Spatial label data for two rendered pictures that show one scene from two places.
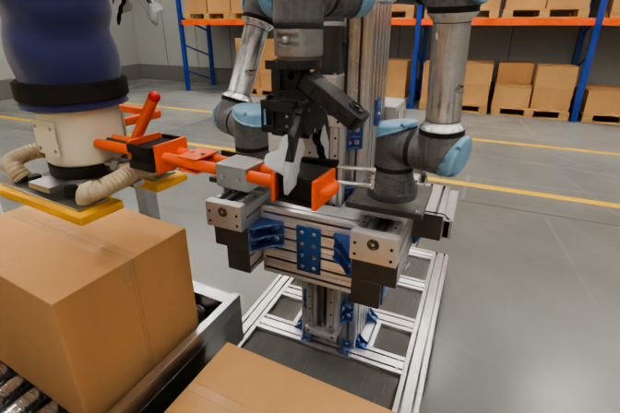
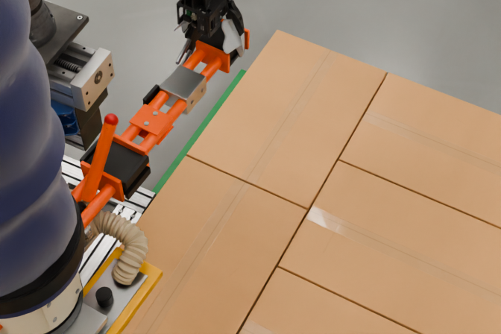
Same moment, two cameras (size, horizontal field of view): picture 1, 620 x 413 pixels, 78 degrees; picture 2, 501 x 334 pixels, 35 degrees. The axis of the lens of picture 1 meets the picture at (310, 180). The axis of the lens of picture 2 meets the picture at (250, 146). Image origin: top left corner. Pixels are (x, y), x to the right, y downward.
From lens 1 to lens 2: 1.51 m
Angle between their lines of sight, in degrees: 73
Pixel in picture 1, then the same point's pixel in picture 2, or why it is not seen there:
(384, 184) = (40, 24)
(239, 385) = not seen: hidden behind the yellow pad
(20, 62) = (64, 236)
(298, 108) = not seen: outside the picture
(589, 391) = (86, 40)
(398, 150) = not seen: outside the picture
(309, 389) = (147, 230)
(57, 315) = not seen: outside the picture
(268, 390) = not seen: hidden behind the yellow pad
